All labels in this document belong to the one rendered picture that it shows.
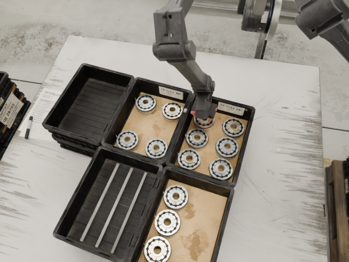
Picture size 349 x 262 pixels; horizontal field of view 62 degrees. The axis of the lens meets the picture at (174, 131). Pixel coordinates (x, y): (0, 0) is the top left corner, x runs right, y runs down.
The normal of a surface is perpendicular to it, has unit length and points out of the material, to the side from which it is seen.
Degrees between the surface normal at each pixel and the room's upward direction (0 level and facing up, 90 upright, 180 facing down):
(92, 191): 0
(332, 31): 87
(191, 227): 0
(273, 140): 0
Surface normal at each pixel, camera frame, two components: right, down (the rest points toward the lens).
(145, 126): -0.04, -0.50
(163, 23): -0.31, 0.38
